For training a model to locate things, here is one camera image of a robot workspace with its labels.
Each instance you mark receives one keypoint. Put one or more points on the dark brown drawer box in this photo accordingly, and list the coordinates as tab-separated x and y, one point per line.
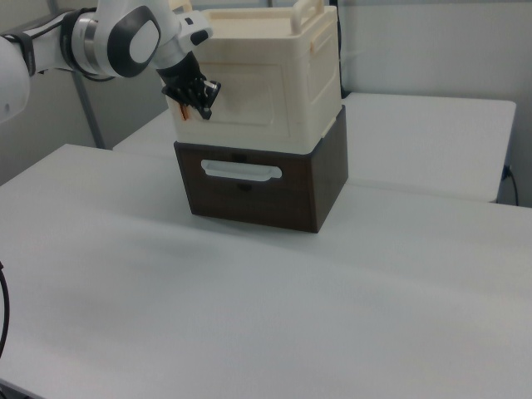
257	199

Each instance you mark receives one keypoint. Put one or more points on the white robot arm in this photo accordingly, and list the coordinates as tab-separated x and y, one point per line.
137	41

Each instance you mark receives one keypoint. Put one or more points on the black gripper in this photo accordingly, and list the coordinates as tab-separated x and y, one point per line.
183	72

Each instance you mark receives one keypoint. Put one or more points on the cream plastic cabinet box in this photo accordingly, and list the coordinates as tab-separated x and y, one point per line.
257	45

